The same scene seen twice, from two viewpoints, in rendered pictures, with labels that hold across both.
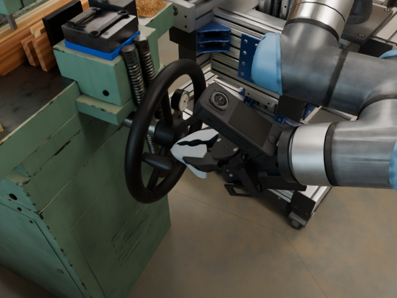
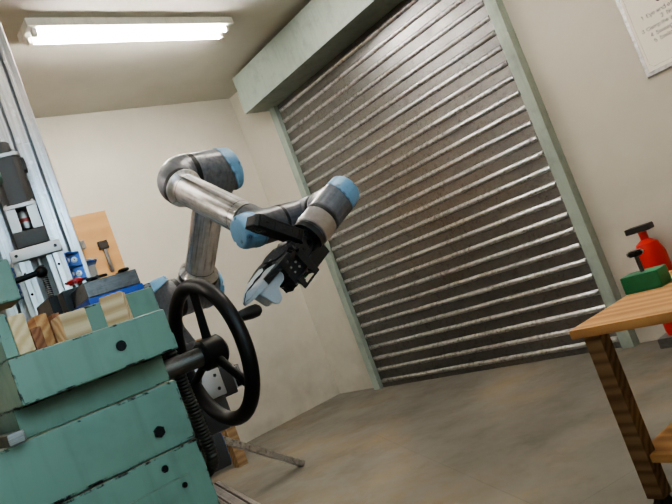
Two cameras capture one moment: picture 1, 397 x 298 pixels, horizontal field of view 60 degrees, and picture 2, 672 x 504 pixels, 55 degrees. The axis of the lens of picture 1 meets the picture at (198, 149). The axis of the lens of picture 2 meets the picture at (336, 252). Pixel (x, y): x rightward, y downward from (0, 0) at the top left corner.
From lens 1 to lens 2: 1.18 m
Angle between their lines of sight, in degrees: 76
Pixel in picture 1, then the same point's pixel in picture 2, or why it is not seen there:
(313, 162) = (320, 213)
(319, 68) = (274, 209)
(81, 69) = not seen: hidden behind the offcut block
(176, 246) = not seen: outside the picture
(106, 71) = (145, 298)
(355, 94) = (297, 209)
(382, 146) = (331, 188)
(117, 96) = not seen: hidden behind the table
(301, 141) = (307, 214)
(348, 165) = (331, 202)
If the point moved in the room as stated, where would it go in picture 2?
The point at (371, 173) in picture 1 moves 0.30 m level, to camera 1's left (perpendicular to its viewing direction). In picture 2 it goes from (339, 198) to (266, 203)
